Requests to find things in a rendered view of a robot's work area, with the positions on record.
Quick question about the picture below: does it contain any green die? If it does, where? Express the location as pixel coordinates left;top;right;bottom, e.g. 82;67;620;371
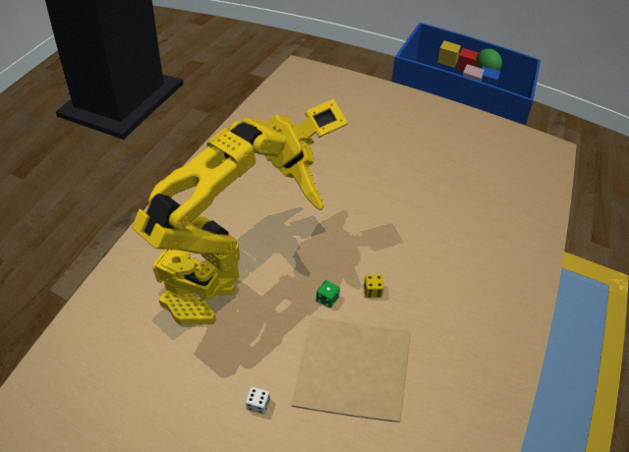
316;280;340;308

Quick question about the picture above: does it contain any yellow die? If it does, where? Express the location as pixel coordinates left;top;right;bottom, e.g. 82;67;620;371
364;275;384;298

